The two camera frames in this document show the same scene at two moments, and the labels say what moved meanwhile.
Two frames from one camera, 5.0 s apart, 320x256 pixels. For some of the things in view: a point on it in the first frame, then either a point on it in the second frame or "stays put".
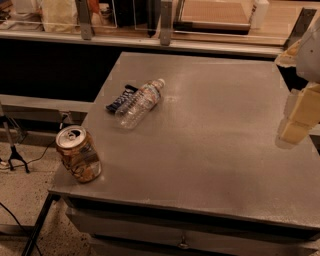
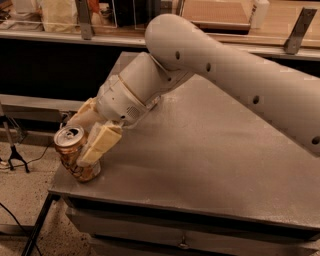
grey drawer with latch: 136,233 stays put
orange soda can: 79,152 stays put
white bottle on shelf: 259,14 stays put
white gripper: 310,58 → 117,100
